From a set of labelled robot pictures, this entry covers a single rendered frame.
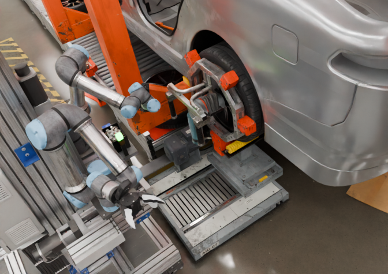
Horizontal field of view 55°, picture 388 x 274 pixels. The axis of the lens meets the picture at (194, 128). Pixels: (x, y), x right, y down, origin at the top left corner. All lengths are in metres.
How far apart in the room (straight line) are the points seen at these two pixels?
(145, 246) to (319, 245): 1.15
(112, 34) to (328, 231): 1.92
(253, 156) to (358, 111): 1.39
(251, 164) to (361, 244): 0.90
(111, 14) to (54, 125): 0.94
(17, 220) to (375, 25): 1.79
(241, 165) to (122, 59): 1.16
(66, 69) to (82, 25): 2.44
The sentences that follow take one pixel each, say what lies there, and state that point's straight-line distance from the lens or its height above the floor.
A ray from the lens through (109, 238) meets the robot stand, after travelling 2.05.
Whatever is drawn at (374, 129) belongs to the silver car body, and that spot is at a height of 1.20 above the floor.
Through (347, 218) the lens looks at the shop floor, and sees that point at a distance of 2.88.
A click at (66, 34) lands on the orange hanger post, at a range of 4.41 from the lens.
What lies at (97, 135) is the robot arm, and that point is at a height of 1.32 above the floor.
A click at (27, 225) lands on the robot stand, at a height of 0.87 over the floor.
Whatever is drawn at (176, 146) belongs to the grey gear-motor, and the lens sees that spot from 2.82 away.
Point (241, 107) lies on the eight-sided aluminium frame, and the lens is 2.19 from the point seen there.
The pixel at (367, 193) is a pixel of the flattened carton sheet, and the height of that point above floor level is 0.01.
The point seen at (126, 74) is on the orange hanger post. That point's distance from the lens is 2.53.
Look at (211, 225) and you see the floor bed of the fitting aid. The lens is 2.73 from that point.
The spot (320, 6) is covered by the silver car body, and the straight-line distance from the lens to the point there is 1.59.
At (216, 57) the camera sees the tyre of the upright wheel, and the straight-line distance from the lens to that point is 2.29.
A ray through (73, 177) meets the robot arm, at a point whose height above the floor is 1.13.
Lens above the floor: 2.35
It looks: 41 degrees down
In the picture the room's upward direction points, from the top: 12 degrees counter-clockwise
